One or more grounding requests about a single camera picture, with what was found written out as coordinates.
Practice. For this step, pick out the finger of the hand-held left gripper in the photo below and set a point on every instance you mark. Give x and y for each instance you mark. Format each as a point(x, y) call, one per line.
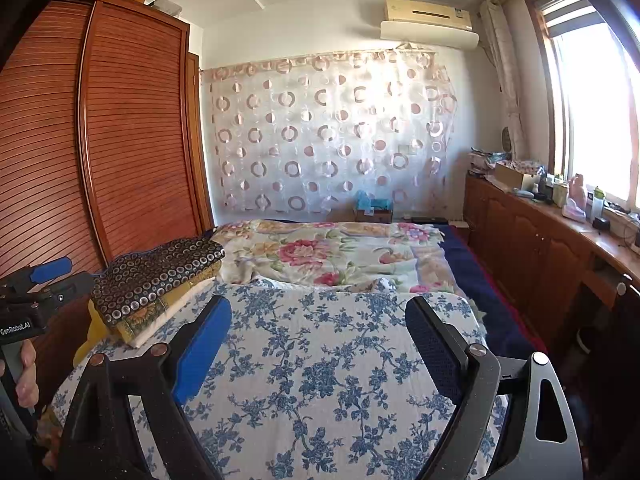
point(50, 270)

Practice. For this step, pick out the open cardboard box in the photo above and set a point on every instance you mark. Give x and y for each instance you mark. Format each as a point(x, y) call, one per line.
point(515, 176)

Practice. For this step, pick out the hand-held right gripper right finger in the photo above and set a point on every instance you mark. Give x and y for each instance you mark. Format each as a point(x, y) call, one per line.
point(435, 350)

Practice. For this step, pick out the blue floral quilt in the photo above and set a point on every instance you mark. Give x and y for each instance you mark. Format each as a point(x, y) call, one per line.
point(325, 360)

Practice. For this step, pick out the small round stand mirror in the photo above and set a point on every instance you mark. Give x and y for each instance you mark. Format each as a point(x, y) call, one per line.
point(506, 138)

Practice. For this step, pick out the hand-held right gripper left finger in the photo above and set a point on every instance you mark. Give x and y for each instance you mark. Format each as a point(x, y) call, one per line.
point(200, 355)

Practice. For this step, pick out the person's left hand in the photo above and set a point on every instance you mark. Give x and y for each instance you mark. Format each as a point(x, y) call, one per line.
point(27, 375)

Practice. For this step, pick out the wooden-framed window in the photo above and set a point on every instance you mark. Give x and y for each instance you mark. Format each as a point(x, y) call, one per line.
point(590, 110)

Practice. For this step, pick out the beige air conditioner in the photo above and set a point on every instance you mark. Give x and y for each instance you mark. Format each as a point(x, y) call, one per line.
point(430, 12)

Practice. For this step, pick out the pink floral blanket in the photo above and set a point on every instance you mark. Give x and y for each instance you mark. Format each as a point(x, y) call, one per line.
point(325, 250)

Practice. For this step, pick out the yellow pillow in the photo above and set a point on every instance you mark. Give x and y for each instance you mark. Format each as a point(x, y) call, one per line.
point(92, 335)

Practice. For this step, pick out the white window curtain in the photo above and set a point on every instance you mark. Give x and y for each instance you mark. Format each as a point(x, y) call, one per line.
point(505, 70)

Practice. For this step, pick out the wall air conditioner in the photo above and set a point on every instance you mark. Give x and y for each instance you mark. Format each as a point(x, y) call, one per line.
point(430, 35)

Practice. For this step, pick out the circle-patterned sheer curtain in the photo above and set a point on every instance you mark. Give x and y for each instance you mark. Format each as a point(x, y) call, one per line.
point(325, 135)

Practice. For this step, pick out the long wooden cabinet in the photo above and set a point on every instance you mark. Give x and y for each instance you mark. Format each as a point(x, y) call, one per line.
point(525, 230)

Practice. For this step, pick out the white storage box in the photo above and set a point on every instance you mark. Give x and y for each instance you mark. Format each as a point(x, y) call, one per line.
point(165, 6)

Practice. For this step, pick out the navy circle-print garment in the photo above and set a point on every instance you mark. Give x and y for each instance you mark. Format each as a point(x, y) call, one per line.
point(155, 275)

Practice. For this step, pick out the small black box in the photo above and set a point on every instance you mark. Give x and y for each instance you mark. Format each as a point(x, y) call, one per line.
point(601, 223)

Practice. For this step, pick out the mustard gold-trimmed cloth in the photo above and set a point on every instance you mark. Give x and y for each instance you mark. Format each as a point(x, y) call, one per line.
point(146, 319)

